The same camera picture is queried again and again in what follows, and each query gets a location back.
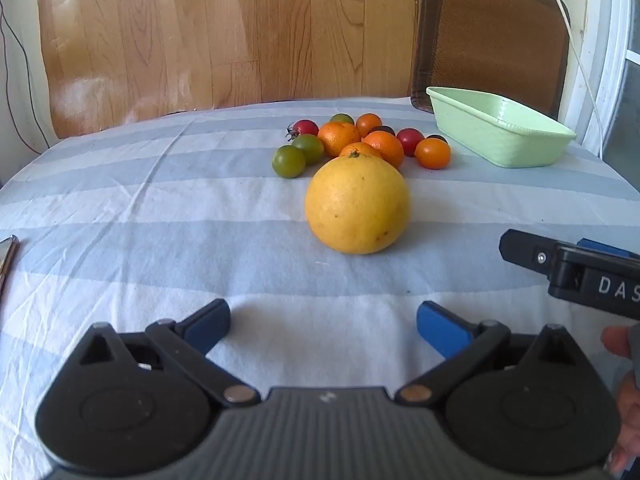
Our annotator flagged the thin black cable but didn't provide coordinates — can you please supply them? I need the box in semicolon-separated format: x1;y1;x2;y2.
0;0;47;155

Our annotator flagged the orange mandarin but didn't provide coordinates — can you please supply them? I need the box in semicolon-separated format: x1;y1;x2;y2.
339;142;383;161
362;130;405;170
317;121;362;157

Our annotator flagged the white window frame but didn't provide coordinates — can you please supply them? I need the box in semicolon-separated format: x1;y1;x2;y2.
584;0;640;161

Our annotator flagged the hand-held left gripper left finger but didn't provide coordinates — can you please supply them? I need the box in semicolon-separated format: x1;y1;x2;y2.
80;299;262;408

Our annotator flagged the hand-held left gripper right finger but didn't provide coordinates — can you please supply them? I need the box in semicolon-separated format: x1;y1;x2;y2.
394;301;582;407

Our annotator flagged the light green plastic basin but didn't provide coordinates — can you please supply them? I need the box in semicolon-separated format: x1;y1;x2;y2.
426;86;577;168

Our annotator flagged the red cherry tomato with stem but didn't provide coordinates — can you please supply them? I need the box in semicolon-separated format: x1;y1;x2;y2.
286;119;319;141

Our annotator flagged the brown woven chair cushion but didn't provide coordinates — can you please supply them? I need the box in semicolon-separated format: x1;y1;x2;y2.
410;0;572;122

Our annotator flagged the blue white striped sheet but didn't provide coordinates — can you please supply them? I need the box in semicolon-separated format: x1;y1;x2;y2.
0;96;640;480

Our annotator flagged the large yellow grapefruit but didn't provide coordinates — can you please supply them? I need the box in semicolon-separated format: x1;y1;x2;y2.
305;155;412;256

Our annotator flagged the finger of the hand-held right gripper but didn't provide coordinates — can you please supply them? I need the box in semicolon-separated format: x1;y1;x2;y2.
576;238;640;262
499;228;561;275

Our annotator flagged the white cable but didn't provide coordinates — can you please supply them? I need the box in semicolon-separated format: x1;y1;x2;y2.
541;0;605;157

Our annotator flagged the orange cherry tomato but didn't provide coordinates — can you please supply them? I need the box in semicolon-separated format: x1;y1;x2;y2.
355;113;383;137
414;137;452;170

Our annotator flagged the person's right hand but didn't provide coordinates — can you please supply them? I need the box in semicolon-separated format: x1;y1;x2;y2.
601;326;640;476

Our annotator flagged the silver metal object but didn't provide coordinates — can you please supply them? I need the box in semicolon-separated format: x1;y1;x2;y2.
0;235;21;306

